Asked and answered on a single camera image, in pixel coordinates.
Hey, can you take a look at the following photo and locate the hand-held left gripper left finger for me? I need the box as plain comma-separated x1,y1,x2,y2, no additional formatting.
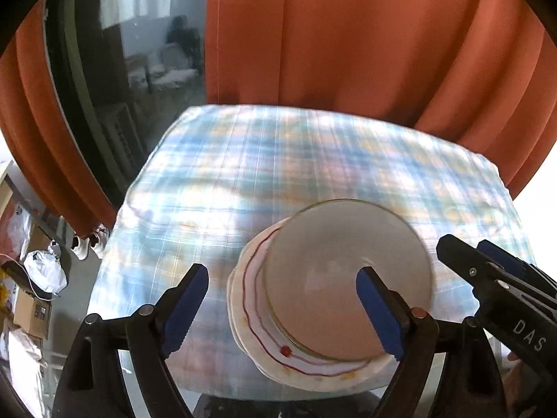
52,263,210,418

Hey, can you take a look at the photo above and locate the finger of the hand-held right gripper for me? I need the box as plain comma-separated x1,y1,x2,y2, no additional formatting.
476,239,557,297
436,234,557,315

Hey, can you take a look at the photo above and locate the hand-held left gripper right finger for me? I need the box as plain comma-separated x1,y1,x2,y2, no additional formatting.
355,266,508,418

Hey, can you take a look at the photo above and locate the large white floral bowl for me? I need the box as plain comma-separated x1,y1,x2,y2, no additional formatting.
263,199,434,363

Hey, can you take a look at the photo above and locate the purple rimmed floral plate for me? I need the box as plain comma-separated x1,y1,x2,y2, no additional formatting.
235,225,393,378

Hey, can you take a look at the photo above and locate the stack of red-trimmed plates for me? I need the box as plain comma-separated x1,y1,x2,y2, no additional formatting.
226,231,399,395

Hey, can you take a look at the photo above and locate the person's right hand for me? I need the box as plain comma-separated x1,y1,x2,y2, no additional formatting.
505,350,547,406

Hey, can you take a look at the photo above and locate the white plastic bag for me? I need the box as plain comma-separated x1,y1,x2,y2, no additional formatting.
23,244,68,299

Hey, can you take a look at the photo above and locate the cardboard box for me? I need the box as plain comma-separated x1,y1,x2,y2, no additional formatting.
12,289,54,341

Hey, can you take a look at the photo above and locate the plaid tablecloth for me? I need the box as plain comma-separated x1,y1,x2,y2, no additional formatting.
89,104,539,401

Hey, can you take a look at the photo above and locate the pink plastic bag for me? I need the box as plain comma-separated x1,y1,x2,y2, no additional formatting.
0,215,33,266

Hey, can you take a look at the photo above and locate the orange curtain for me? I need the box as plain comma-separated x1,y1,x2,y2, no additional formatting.
0,0,119,238
204,0,557,202

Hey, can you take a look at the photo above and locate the glass sliding door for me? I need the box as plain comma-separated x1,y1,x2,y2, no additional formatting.
44,0,210,210

